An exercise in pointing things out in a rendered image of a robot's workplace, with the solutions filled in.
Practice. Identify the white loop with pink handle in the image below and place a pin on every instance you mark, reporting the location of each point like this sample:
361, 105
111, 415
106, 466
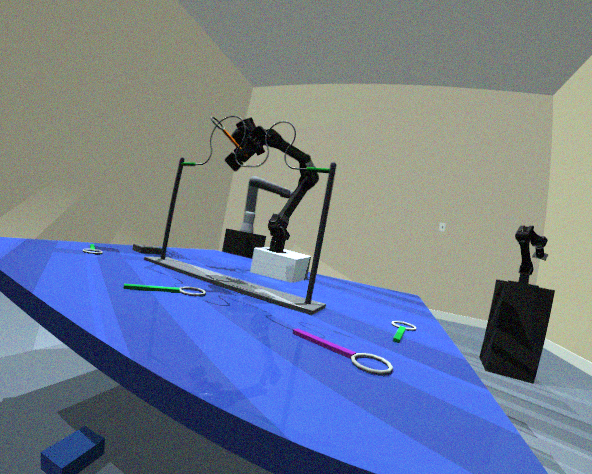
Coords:
344, 351

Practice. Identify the orange handle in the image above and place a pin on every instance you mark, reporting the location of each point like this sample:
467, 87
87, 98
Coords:
225, 132

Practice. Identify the green handle with white loop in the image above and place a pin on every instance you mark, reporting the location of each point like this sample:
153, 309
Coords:
163, 289
92, 248
397, 337

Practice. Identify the blue rectangular block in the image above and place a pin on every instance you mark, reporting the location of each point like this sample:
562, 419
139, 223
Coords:
73, 453

